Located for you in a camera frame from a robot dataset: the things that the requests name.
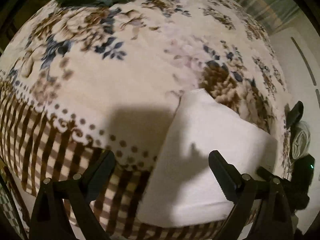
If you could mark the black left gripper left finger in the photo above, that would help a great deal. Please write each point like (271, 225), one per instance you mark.
(49, 219)

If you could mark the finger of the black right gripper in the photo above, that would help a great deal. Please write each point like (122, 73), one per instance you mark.
(268, 176)

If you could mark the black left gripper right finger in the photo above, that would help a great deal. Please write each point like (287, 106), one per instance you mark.
(273, 219)

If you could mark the white pants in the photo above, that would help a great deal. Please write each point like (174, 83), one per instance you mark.
(182, 190)

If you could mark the rolled light green towel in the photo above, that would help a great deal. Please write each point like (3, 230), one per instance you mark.
(301, 138)

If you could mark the dark folded garment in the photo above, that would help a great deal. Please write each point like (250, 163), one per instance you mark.
(294, 115)

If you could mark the floral fleece blanket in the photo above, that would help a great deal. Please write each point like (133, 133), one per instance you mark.
(78, 81)

